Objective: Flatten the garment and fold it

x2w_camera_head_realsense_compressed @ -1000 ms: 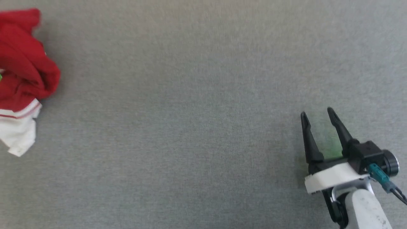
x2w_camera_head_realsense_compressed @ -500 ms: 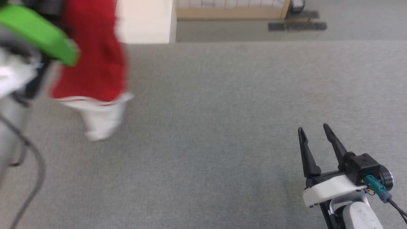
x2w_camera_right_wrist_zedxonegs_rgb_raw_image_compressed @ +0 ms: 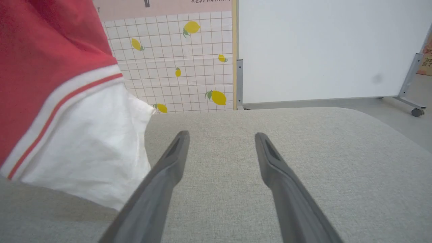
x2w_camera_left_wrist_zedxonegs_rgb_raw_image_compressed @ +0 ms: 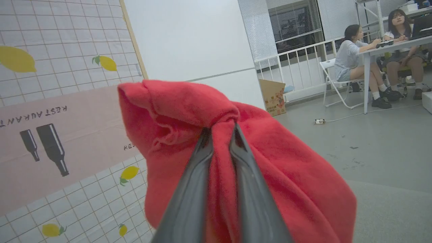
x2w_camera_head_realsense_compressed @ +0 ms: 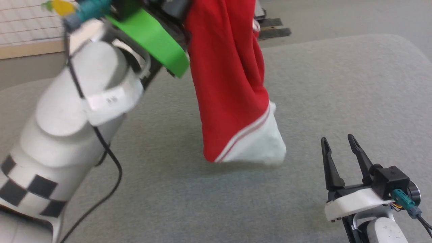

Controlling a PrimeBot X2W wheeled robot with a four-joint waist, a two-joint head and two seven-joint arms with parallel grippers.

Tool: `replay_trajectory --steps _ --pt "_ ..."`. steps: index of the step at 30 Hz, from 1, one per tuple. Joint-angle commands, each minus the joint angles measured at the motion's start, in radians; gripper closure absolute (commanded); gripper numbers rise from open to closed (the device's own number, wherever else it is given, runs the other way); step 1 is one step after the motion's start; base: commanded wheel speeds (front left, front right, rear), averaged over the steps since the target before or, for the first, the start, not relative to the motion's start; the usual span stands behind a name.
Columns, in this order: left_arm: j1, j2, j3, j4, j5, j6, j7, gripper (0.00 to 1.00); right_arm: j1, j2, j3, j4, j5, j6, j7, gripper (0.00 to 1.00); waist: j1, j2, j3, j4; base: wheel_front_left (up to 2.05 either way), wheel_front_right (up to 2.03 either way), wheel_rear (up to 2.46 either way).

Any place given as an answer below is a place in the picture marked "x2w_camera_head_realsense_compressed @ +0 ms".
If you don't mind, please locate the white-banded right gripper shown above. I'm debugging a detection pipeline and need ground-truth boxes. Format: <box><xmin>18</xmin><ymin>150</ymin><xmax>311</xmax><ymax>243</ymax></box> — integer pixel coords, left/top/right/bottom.
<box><xmin>321</xmin><ymin>134</ymin><xmax>395</xmax><ymax>222</ymax></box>

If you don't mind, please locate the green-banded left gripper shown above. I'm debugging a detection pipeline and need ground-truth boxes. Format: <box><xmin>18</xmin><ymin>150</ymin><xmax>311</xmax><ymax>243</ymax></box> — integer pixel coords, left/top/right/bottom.
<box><xmin>106</xmin><ymin>0</ymin><xmax>193</xmax><ymax>90</ymax></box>

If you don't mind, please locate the red and white jersey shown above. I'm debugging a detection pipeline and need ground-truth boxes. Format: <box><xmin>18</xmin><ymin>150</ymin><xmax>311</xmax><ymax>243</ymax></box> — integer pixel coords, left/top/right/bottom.
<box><xmin>182</xmin><ymin>0</ymin><xmax>287</xmax><ymax>166</ymax></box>

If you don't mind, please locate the yellow lemon sticker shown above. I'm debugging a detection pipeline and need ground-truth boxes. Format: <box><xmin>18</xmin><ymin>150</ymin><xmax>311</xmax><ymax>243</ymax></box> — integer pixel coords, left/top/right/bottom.
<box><xmin>42</xmin><ymin>0</ymin><xmax>76</xmax><ymax>16</ymax></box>

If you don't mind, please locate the dark floor plate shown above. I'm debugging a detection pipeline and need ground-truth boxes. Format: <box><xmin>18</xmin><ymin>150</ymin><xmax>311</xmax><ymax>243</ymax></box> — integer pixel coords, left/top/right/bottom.
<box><xmin>259</xmin><ymin>18</ymin><xmax>283</xmax><ymax>28</ymax></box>
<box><xmin>258</xmin><ymin>28</ymin><xmax>291</xmax><ymax>41</ymax></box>

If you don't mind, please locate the white tiled partition panel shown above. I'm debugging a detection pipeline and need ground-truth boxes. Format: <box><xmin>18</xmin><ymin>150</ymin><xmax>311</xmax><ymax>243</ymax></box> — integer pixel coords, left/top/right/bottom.
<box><xmin>0</xmin><ymin>0</ymin><xmax>80</xmax><ymax>60</ymax></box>

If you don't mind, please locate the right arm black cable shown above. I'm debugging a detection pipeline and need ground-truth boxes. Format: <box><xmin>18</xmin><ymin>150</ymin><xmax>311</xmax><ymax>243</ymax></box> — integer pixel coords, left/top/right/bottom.
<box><xmin>391</xmin><ymin>189</ymin><xmax>432</xmax><ymax>237</ymax></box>

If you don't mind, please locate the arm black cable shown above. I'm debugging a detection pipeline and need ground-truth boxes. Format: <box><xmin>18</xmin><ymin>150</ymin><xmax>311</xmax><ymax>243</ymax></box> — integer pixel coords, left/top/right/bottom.
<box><xmin>391</xmin><ymin>189</ymin><xmax>432</xmax><ymax>237</ymax></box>
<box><xmin>59</xmin><ymin>0</ymin><xmax>123</xmax><ymax>243</ymax></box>

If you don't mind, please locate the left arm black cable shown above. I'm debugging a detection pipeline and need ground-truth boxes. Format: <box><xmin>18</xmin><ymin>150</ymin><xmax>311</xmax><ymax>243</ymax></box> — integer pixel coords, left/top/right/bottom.
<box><xmin>59</xmin><ymin>0</ymin><xmax>123</xmax><ymax>243</ymax></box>

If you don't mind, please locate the metal partition foot bracket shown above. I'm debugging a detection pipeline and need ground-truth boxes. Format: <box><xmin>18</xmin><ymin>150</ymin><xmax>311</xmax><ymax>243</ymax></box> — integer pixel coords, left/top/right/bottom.
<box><xmin>253</xmin><ymin>0</ymin><xmax>267</xmax><ymax>21</ymax></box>

